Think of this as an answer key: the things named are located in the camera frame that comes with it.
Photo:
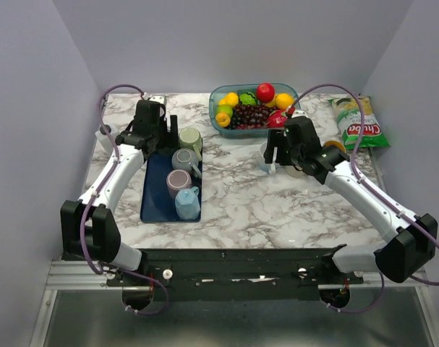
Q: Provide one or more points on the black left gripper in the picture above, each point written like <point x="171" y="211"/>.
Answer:
<point x="170" y="139"/>

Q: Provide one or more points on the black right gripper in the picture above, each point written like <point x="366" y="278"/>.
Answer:
<point x="275" y="138"/>

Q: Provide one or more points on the cream mug black handle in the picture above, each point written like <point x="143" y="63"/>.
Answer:
<point x="294" y="171"/>

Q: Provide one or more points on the iridescent blue mug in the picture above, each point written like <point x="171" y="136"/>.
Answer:
<point x="336" y="144"/>

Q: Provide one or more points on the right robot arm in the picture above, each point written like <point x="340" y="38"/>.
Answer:
<point x="406" y="237"/>

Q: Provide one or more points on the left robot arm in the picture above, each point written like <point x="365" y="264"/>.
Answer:
<point x="88" y="227"/>

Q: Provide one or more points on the light green mug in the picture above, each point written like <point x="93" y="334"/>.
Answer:
<point x="190" y="138"/>

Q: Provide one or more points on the grey blue mug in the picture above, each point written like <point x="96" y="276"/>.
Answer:
<point x="186" y="159"/>

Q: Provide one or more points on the pink purple mug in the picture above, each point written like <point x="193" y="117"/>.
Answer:
<point x="177" y="180"/>

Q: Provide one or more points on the light blue faceted mug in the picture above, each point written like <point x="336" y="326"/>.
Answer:
<point x="187" y="203"/>

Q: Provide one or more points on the red dragon fruit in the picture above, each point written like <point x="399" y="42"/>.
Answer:
<point x="278" y="118"/>

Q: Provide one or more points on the dark grape bunch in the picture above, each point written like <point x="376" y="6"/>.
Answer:
<point x="250" y="117"/>

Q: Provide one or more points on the large yellow lemon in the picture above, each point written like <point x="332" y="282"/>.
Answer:
<point x="283" y="100"/>

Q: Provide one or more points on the teal plastic fruit container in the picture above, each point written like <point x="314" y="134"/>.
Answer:
<point x="220" y="92"/>

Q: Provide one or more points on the red apple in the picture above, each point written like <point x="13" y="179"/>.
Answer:
<point x="265" y="92"/>

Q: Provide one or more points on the green toy watermelon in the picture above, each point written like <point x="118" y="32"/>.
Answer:
<point x="248" y="99"/>

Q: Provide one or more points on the small orange fruit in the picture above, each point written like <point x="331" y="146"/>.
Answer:
<point x="223" y="119"/>

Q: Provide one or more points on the green lime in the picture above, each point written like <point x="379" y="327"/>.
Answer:
<point x="228" y="110"/>

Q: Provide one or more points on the small yellow lemon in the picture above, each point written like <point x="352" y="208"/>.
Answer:
<point x="231" y="100"/>

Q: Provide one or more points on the white plastic bottle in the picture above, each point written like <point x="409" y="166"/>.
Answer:
<point x="103" y="139"/>

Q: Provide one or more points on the dark blue tray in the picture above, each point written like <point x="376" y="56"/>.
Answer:
<point x="157" y="205"/>

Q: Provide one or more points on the green cassava chips bag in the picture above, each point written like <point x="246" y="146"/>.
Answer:
<point x="348" y="119"/>

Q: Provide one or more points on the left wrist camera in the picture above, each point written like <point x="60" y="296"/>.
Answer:
<point x="158" y="98"/>

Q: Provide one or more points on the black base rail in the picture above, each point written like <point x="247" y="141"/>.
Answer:
<point x="235" y="274"/>

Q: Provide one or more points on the aluminium frame rail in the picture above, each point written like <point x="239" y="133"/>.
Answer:
<point x="80" y="309"/>

